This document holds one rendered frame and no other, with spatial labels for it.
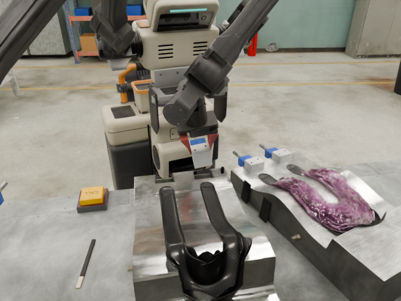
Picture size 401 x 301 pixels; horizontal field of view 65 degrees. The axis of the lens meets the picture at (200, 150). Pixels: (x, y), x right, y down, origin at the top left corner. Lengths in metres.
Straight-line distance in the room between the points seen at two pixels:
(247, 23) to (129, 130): 0.88
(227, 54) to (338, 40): 6.17
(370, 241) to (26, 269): 0.75
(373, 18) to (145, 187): 5.91
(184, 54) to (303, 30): 5.48
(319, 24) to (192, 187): 5.94
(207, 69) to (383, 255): 0.51
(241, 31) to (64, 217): 0.66
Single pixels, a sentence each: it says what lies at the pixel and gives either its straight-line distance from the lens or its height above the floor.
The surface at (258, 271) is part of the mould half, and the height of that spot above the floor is 0.90.
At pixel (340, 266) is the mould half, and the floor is 0.86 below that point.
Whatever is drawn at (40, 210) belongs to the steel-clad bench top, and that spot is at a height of 0.80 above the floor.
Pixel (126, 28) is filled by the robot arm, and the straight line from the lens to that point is 0.92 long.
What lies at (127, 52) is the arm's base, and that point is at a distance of 1.09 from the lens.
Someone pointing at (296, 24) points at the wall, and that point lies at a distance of 6.45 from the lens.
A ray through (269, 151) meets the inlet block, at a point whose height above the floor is 0.87.
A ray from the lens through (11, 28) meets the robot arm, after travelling 0.63.
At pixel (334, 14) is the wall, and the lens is 6.69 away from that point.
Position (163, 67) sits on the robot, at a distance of 1.11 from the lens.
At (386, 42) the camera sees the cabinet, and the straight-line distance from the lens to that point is 6.68.
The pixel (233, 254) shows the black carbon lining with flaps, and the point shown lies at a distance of 0.66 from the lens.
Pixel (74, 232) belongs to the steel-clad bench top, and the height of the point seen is 0.80.
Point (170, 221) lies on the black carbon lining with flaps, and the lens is 0.76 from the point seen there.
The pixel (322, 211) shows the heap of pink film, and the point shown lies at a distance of 0.80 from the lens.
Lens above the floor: 1.39
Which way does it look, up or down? 30 degrees down
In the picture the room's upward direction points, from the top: straight up
